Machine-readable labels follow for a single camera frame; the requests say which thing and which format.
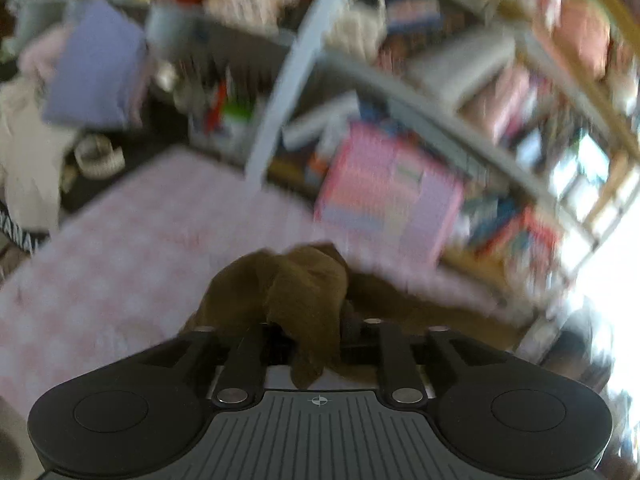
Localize brown corduroy pants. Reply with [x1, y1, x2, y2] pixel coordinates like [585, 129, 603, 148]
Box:
[182, 243, 526, 389]

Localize pink checkered table mat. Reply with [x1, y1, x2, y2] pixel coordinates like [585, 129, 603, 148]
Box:
[1, 148, 521, 416]

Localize pink learning tablet toy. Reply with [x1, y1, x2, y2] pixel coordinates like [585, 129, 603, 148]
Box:
[314, 122, 463, 266]

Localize white jar green lid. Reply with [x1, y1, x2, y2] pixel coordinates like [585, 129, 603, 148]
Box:
[217, 100, 262, 151]

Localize cream jacket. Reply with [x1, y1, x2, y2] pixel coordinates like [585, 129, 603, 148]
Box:
[1, 76, 79, 254]

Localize folded lavender cloth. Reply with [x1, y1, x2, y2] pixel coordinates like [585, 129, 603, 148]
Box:
[42, 0, 151, 130]

